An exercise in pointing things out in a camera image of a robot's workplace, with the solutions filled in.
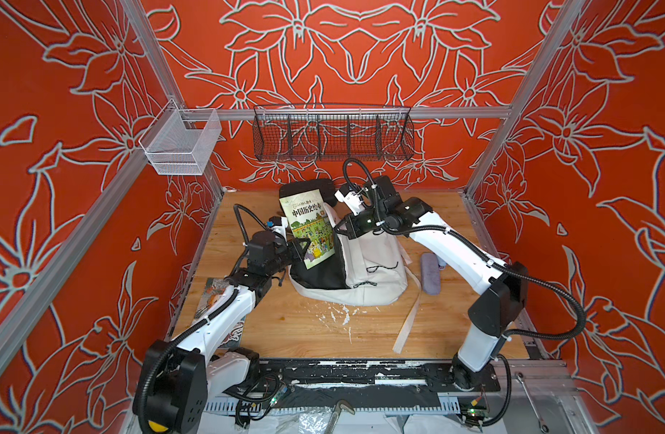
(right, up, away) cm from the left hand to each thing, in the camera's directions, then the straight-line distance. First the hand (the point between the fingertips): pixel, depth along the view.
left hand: (310, 239), depth 80 cm
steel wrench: (+59, -46, -14) cm, 76 cm away
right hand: (+6, +4, -5) cm, 9 cm away
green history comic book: (-1, +7, +3) cm, 8 cm away
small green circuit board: (+44, -44, -11) cm, 63 cm away
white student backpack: (+20, -11, +8) cm, 24 cm away
